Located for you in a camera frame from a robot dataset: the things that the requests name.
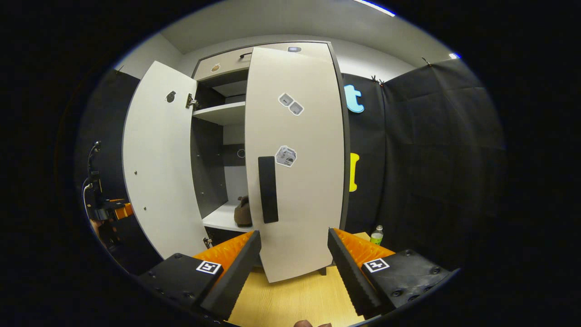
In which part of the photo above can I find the white shoe cabinet door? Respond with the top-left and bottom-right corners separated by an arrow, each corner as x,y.
245,42 -> 345,283
123,60 -> 211,260

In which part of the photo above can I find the black door handle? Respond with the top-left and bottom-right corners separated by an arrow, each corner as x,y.
258,156 -> 279,224

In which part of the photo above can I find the long ceiling light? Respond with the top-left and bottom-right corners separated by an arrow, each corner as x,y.
354,0 -> 396,18

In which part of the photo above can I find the white cabinet shelf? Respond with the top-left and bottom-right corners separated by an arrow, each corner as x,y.
193,101 -> 247,126
202,201 -> 255,233

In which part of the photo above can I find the brown fuzzy shoe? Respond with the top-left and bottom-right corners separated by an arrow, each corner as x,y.
234,195 -> 253,228

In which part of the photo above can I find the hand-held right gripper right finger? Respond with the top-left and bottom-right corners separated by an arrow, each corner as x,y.
328,228 -> 453,319

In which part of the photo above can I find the black cable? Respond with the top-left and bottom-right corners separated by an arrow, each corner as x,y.
82,141 -> 102,215

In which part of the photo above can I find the cream cabinet drawer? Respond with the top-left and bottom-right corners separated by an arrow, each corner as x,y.
194,45 -> 255,83

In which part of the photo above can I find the grey white shoe cabinet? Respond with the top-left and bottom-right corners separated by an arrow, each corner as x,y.
191,41 -> 351,277

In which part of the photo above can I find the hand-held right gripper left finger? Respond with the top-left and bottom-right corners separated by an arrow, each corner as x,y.
138,230 -> 263,321

